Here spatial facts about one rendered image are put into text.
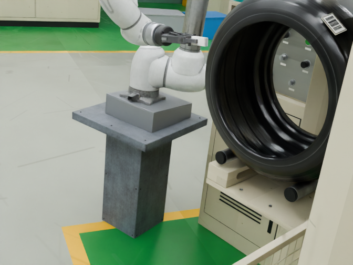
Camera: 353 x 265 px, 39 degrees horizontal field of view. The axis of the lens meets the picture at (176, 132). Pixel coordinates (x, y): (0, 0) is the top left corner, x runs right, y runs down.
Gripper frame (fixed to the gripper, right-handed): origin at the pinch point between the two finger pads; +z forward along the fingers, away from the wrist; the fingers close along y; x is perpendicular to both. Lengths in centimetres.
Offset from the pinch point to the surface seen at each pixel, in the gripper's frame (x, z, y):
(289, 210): 48, 45, -4
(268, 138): 32.4, 24.7, 10.5
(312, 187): 38, 51, -3
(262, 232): 103, -9, 58
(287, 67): 19, -6, 64
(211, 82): 10.1, 17.6, -12.2
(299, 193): 38, 51, -10
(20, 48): 68, -426, 141
